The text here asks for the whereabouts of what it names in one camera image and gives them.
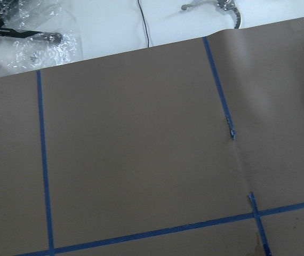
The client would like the black tool in bag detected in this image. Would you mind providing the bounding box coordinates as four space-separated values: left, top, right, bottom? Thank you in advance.
0 1 63 44

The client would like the green clip stick stand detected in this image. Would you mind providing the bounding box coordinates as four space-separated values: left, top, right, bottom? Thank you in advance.
180 0 242 29

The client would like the clear plastic bag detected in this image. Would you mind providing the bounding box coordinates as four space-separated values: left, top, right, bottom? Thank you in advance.
0 1 82 75

